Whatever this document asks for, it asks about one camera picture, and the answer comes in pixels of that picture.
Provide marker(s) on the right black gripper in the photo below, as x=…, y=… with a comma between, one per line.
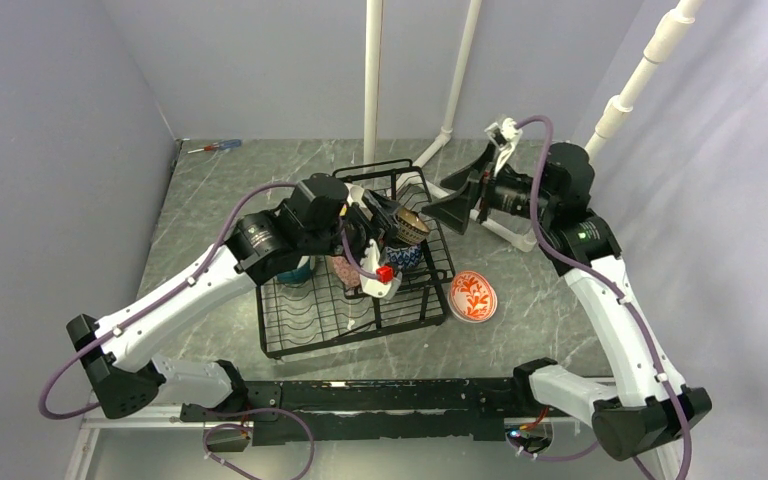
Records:
x=454, y=211

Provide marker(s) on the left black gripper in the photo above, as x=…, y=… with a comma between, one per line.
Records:
x=382, y=212

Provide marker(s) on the brown geometric patterned bowl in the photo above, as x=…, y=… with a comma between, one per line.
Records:
x=410, y=228

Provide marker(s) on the blue white patterned bowl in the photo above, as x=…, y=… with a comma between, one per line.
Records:
x=404, y=258

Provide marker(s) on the pink patterned bowl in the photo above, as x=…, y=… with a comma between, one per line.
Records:
x=345, y=272

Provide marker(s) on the teal white bowl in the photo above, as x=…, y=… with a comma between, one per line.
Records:
x=302, y=273

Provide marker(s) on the yellow patterned bowl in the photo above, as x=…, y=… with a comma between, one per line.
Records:
x=355, y=195

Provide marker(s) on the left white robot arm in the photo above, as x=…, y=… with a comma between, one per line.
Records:
x=120, y=352

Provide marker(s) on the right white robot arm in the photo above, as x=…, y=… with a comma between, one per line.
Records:
x=649, y=405

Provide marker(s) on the orange floral bowl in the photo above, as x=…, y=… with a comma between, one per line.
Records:
x=472, y=298

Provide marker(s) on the red blue screwdriver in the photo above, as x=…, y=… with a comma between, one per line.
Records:
x=218, y=146

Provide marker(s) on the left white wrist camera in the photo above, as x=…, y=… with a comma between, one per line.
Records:
x=378, y=279

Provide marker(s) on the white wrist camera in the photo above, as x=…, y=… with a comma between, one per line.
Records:
x=505, y=135
x=378, y=279

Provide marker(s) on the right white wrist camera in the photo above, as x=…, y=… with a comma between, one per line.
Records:
x=505, y=135

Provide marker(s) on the black wire dish rack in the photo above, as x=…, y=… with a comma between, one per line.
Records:
x=324, y=312

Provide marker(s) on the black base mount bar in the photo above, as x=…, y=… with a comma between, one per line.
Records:
x=280, y=412

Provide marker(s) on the white pvc pipe frame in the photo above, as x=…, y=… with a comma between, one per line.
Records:
x=586, y=64

